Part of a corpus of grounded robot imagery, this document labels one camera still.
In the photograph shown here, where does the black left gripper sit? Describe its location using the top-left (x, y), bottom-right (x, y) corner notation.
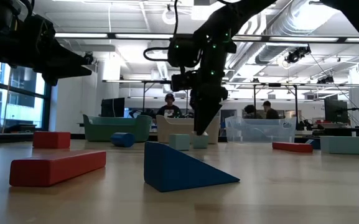
top-left (26, 40), bottom-right (93, 86)

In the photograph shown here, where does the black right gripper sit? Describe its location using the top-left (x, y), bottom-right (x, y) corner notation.
top-left (190, 67), bottom-right (229, 136)

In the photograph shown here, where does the teal cube block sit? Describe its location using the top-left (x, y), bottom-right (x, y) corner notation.
top-left (169, 133), bottom-right (190, 151)
top-left (192, 132), bottom-right (210, 149)

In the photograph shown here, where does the large blue wedge block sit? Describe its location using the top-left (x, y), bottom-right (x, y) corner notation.
top-left (143, 141), bottom-right (241, 193)

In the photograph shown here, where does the short red block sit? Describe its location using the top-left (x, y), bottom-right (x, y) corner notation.
top-left (32, 131), bottom-right (72, 149)

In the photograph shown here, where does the blue cylinder block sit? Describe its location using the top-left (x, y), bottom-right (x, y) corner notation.
top-left (110, 132), bottom-right (136, 148)

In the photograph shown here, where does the long red block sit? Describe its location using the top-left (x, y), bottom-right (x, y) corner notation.
top-left (9, 149), bottom-right (107, 188)

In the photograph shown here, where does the teal rectangular block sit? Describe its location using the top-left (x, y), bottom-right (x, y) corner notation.
top-left (320, 136), bottom-right (359, 156)

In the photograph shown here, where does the beige plastic bin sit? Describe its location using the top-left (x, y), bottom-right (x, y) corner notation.
top-left (156, 114), bottom-right (221, 144)

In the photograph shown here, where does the person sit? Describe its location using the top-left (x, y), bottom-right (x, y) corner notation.
top-left (243, 104), bottom-right (263, 119)
top-left (262, 100), bottom-right (281, 120)
top-left (156, 93), bottom-right (183, 118)

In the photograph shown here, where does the black computer monitor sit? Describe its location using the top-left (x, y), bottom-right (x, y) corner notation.
top-left (324, 98), bottom-right (350, 124)
top-left (101, 97), bottom-right (126, 118)

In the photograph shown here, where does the clear plastic bin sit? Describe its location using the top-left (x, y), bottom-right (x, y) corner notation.
top-left (225, 116), bottom-right (297, 144)

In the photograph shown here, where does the large black-framed window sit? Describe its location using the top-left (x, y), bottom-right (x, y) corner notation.
top-left (0, 58), bottom-right (52, 131)

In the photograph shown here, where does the green plastic bin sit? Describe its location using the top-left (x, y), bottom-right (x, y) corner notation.
top-left (83, 114), bottom-right (153, 143)

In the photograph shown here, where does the small blue wedge block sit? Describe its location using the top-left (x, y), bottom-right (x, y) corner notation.
top-left (305, 139), bottom-right (322, 151)

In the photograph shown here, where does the black cluttered desk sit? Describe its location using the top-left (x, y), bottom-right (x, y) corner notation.
top-left (297, 123), bottom-right (359, 138)

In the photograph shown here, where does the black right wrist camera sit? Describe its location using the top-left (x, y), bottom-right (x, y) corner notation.
top-left (170, 70), bottom-right (198, 93)

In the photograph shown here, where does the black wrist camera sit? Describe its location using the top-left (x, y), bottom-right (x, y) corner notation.
top-left (170, 70), bottom-right (198, 93)
top-left (23, 14), bottom-right (57, 47)

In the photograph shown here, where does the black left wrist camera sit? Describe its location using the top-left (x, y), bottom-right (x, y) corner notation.
top-left (23, 14), bottom-right (57, 47)

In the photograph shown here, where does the black metal frame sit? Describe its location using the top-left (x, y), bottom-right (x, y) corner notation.
top-left (141, 80), bottom-right (190, 118)
top-left (253, 82), bottom-right (299, 125)

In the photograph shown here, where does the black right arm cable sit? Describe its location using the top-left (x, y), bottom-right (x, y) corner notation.
top-left (142, 0), bottom-right (180, 63)

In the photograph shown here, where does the black ceiling camera cluster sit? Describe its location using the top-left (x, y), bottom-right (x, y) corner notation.
top-left (317, 75), bottom-right (335, 85)
top-left (284, 45), bottom-right (312, 65)

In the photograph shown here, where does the silver ventilation duct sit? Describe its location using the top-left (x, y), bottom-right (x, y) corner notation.
top-left (255, 0), bottom-right (342, 65)

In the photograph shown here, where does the black ceiling light rail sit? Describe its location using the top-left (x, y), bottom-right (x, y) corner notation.
top-left (54, 32), bottom-right (359, 44)

